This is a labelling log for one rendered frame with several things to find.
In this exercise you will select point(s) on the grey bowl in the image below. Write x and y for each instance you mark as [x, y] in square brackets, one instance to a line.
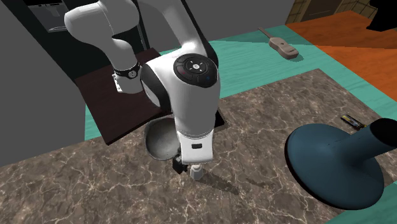
[161, 139]

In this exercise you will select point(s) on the brown wooden door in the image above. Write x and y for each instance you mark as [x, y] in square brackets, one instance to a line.
[319, 7]

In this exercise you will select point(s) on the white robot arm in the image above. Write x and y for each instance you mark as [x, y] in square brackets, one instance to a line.
[192, 111]

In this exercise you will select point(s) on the black and yellow flat bar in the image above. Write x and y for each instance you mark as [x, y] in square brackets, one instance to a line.
[352, 121]

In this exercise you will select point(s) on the dark teal disc-footed stand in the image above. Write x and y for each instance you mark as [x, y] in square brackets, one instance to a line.
[328, 161]

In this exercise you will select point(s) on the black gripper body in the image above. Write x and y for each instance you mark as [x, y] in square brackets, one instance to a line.
[179, 165]

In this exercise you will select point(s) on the beige ukulele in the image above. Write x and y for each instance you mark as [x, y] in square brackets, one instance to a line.
[283, 47]

